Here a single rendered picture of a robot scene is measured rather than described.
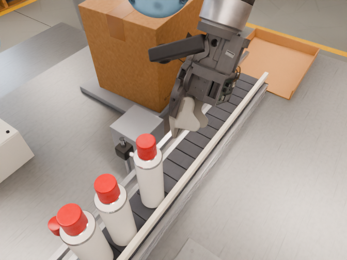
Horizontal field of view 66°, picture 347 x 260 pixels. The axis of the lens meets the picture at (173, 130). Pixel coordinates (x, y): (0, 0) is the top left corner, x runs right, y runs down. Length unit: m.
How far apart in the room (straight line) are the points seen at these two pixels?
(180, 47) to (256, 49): 0.71
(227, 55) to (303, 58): 0.74
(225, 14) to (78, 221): 0.35
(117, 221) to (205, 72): 0.28
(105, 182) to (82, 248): 0.10
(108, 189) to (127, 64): 0.44
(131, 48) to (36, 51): 0.58
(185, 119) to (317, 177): 0.43
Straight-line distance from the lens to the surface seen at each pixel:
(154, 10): 0.31
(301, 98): 0.98
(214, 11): 0.44
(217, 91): 0.44
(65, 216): 0.40
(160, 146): 0.59
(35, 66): 1.14
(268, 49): 1.17
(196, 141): 0.70
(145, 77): 0.74
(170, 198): 0.57
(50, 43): 1.26
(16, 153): 0.78
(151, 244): 0.60
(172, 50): 0.48
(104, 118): 0.85
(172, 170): 0.65
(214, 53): 0.45
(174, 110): 0.47
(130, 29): 0.69
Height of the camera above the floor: 1.43
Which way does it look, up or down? 49 degrees down
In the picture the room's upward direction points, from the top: straight up
